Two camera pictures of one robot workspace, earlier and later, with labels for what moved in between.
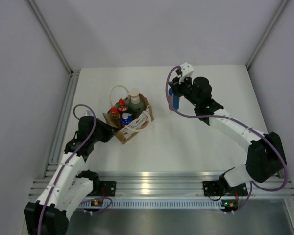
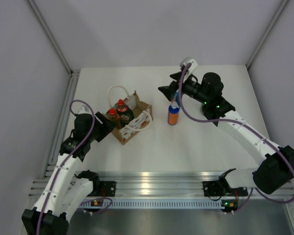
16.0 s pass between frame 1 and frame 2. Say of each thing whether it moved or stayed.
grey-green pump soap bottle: moved
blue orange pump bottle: moved
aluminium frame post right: stayed
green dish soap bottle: stayed
